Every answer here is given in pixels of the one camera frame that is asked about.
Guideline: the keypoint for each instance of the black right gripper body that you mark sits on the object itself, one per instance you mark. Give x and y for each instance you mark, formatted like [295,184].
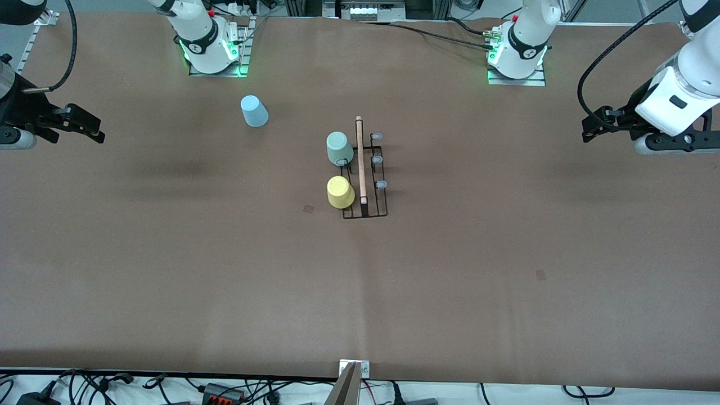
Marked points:
[22,107]

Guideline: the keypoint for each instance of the pale green plastic cup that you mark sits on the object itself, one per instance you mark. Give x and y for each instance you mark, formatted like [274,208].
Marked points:
[338,146]

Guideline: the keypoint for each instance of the yellow plastic cup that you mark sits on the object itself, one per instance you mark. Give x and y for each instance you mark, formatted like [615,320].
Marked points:
[340,192]

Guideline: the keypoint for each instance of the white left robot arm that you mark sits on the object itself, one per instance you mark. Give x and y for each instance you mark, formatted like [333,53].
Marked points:
[526,48]

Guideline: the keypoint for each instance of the light blue plastic cup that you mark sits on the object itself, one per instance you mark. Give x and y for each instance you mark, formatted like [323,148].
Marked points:
[254,112]

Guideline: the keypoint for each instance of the short aluminium extrusion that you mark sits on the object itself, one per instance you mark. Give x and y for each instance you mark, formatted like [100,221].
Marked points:
[50,18]
[644,10]
[574,10]

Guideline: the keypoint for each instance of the white socket strip with plugs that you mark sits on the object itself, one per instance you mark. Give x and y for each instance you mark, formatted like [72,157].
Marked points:
[242,7]

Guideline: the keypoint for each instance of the white power strip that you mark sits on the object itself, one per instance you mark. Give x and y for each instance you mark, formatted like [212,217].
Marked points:
[365,11]

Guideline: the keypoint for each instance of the black power adapter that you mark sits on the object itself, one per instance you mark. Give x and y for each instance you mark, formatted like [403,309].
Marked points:
[36,400]

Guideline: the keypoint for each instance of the large table cover sheet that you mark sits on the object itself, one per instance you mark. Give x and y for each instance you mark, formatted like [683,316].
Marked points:
[394,309]

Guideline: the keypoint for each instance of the orange lever connector block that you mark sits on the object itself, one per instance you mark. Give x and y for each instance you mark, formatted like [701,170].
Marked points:
[222,394]

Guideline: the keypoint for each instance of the perforated aluminium rail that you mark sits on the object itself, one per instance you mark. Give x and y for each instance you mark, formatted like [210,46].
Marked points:
[27,53]

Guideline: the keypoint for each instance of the aluminium arm base plate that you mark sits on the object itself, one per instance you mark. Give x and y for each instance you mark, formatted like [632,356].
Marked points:
[517,82]
[242,56]

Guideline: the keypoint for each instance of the dark equipment frame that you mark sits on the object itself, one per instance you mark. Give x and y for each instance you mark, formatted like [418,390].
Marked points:
[427,8]

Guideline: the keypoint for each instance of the small grey metal bracket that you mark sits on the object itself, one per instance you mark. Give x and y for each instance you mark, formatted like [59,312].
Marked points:
[365,368]

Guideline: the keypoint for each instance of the brown slanted post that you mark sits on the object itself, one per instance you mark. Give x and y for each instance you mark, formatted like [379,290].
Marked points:
[344,391]

